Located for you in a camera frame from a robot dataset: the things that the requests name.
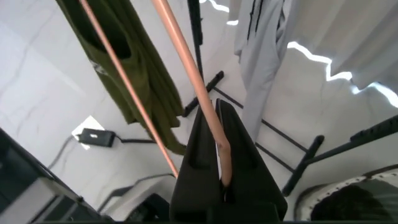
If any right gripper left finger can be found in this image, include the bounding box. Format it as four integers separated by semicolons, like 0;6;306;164
169;107;224;222

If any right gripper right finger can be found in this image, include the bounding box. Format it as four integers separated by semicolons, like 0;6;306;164
215;98;289;222

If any pink clothes hanger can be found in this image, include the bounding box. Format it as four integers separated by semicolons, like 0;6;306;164
77;0;233;187

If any green garment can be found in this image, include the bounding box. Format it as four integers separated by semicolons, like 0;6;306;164
55;0;187;156

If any black clothes rack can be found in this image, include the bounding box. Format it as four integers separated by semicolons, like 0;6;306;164
182;0;398;197

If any white laundry basket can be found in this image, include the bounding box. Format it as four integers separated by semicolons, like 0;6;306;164
294;164;398;222

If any white curtain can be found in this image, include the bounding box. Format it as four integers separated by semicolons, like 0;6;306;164
228;0;398;94

